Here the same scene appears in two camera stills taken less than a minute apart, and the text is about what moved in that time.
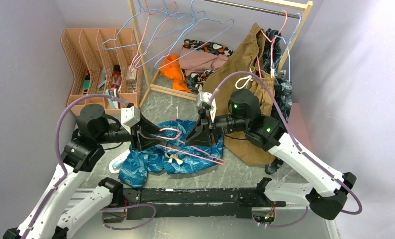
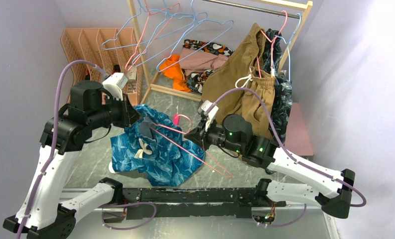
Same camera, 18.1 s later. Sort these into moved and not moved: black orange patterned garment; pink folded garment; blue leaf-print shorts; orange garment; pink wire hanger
Moved: blue leaf-print shorts; pink wire hanger
Not moved: orange garment; pink folded garment; black orange patterned garment
